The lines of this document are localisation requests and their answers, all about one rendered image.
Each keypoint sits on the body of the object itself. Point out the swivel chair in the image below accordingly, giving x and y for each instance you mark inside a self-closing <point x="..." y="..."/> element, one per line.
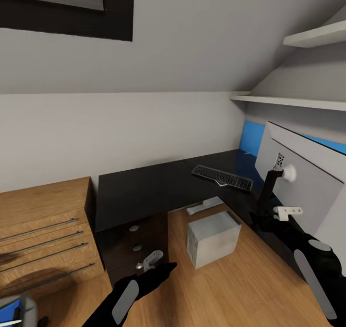
<point x="28" y="313"/>

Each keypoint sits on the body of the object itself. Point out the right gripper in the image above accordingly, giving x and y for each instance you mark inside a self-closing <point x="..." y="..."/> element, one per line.
<point x="269" y="224"/>

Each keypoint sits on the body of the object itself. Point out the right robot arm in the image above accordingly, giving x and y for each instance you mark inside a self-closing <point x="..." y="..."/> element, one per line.
<point x="319" y="265"/>

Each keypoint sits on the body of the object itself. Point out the folder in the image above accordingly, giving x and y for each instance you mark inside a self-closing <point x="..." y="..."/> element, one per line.
<point x="11" y="313"/>

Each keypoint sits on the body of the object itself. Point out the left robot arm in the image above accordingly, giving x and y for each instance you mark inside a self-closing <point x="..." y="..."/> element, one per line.
<point x="114" y="309"/>

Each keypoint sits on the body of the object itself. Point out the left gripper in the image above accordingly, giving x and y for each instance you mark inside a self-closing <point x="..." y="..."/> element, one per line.
<point x="159" y="274"/>

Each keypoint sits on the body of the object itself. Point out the keyboard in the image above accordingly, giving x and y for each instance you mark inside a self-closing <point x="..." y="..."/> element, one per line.
<point x="224" y="177"/>

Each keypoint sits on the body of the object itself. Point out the monitor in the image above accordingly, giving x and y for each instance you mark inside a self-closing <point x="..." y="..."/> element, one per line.
<point x="302" y="172"/>

